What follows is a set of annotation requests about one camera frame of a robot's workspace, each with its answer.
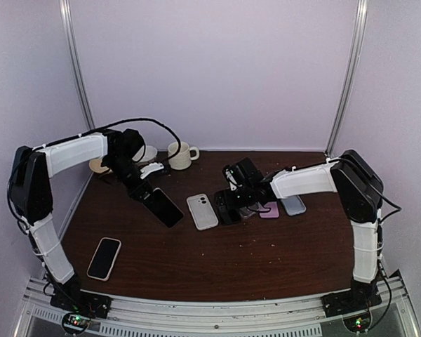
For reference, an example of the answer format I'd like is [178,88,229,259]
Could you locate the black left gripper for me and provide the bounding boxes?
[104,154,156,206]

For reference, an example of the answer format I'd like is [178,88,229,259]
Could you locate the clear magsafe phone case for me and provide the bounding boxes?
[239,204,259,219]

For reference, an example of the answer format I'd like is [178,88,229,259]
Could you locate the beige phone case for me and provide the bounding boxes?
[186,194,219,231]

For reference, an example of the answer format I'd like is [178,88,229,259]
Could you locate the light blue phone case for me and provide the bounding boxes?
[280,195,307,216]

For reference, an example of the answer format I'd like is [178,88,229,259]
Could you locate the black phone with dark case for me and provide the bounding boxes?
[215,200,241,225]

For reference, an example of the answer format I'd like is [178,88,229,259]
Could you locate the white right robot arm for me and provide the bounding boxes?
[214,150,385,310]

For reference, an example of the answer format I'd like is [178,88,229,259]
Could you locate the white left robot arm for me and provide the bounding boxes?
[8,129,164,286]

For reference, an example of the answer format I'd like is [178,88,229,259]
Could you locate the white ceramic bowl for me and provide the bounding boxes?
[133,145,158,163]

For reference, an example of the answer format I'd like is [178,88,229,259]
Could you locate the white ceramic mug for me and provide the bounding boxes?
[167,142,200,171]

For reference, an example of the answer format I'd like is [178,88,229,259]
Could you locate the beige ceramic plate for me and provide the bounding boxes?
[88,158,112,174]

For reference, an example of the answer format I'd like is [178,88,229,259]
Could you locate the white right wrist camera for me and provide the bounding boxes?
[225,169,239,191]

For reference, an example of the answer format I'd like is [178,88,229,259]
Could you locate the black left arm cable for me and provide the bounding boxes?
[6,117,182,232]

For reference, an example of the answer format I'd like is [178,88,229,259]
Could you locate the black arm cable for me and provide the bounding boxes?
[283,157,404,225]
[6,117,182,232]

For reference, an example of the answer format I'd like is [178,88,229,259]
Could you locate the aluminium front rail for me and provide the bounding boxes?
[10,277,421,336]

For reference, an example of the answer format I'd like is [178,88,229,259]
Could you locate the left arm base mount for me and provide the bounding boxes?
[46,268,112,319]

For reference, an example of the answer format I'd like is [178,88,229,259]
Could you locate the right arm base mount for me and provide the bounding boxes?
[321,265,382,334]

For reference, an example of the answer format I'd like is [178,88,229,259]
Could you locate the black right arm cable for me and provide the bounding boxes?
[283,157,404,225]

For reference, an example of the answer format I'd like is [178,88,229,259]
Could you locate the left aluminium frame post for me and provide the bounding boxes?
[59,0,96,131]

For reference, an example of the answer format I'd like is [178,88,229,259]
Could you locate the aluminium frame post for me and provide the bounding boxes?
[325,0,369,157]
[59,0,96,131]

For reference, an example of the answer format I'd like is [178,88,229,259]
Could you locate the right aluminium frame post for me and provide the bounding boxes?
[325,0,369,157]

